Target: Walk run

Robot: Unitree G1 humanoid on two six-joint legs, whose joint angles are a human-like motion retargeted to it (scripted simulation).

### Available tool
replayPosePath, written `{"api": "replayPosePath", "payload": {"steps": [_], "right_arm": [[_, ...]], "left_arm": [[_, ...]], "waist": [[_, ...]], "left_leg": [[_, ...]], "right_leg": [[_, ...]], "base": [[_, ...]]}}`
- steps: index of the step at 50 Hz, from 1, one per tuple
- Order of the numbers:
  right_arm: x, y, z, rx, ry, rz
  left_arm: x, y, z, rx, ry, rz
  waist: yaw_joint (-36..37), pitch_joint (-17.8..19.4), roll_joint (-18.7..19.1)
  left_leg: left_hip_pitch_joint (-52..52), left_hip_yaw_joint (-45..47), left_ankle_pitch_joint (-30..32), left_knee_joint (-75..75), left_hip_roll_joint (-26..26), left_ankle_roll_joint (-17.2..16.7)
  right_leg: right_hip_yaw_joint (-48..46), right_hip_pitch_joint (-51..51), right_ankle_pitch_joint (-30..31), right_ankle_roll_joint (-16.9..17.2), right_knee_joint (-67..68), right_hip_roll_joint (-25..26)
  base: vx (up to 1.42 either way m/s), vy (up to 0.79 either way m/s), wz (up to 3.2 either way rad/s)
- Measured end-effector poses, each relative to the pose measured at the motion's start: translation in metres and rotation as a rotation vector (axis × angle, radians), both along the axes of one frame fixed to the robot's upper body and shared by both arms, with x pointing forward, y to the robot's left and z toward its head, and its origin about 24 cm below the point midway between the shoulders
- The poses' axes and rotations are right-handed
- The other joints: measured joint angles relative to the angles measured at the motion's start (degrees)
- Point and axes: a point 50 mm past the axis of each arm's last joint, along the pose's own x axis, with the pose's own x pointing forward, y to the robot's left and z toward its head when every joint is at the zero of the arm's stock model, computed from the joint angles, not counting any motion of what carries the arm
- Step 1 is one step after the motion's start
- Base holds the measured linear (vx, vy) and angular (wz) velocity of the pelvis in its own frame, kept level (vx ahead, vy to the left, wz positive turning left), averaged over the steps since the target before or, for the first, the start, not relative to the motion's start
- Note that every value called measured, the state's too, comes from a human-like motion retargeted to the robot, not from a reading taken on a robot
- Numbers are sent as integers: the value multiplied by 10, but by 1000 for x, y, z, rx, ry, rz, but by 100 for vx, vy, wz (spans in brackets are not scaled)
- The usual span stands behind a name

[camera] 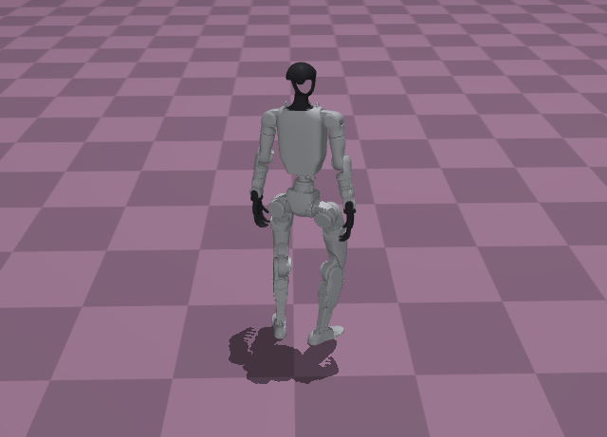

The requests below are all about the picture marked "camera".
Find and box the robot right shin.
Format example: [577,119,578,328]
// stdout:
[316,265,344,334]

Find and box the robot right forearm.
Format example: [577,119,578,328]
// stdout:
[336,155,356,209]

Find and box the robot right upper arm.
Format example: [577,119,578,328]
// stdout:
[321,110,346,171]

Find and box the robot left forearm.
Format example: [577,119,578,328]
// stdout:
[249,148,268,198]

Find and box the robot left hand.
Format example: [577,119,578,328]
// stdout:
[250,191,270,228]

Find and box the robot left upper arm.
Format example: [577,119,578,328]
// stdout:
[258,108,280,164]

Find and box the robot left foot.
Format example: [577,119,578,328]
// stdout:
[272,313,286,339]

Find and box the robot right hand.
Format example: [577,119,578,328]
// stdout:
[339,201,356,242]

